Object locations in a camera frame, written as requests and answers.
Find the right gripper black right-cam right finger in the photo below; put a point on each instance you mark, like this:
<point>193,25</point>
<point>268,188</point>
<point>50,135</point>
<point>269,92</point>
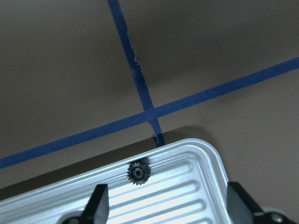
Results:
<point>242,208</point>

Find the right gripper black right-cam left finger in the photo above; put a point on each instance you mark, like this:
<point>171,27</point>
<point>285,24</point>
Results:
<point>97,209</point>

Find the silver ribbed metal tray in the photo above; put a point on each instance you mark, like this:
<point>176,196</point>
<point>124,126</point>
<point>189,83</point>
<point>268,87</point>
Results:
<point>188,185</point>

